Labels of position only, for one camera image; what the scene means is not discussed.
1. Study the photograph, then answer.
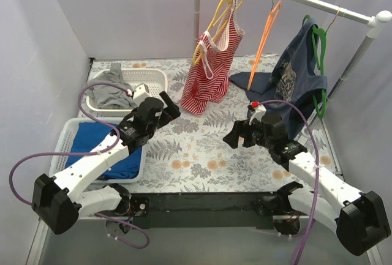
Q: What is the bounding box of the grey tank top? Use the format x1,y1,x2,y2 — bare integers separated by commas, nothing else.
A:
85,63,137,110

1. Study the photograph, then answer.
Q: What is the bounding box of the orange plastic hanger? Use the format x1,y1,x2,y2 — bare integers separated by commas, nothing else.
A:
247,1,281,90

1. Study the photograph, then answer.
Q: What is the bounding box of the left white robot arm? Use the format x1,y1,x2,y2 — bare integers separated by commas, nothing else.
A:
31,91,181,234

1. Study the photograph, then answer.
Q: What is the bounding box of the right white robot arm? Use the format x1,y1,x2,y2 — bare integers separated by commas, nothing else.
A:
223,114,391,256

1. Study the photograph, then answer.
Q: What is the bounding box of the red white striped tank top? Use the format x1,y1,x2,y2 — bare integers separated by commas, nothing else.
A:
180,0,245,115

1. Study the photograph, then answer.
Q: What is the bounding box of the green plastic hanger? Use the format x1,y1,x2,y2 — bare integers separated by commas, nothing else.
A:
308,24,328,119

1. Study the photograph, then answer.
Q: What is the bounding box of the navy blue printed tank top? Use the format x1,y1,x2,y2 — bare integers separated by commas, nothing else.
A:
228,17,328,140

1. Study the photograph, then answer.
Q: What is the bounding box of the yellow plastic hanger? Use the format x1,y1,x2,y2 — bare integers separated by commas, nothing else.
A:
192,0,233,65

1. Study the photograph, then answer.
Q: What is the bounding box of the white basket at back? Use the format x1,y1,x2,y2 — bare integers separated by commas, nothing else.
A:
86,68,168,118

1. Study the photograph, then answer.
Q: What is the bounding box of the blue garment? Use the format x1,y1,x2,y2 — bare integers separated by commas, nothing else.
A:
70,122,143,181

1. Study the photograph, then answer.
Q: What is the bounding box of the floral table cloth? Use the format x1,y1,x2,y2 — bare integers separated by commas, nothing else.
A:
76,56,341,193

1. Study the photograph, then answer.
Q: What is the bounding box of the white clothes rack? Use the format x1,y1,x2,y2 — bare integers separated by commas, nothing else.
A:
194,0,391,126

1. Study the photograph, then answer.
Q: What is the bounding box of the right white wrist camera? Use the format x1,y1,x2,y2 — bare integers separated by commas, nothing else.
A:
247,102,266,125

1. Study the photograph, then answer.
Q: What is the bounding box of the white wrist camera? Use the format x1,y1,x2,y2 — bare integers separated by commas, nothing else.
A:
247,102,266,125
132,83,150,105

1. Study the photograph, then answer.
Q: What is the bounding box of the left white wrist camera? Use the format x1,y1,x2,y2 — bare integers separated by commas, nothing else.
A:
132,83,150,105

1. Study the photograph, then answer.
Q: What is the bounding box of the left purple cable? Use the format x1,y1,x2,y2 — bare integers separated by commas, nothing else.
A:
8,81,151,250

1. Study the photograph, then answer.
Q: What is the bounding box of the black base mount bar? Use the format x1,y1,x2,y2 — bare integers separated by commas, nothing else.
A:
119,192,301,234

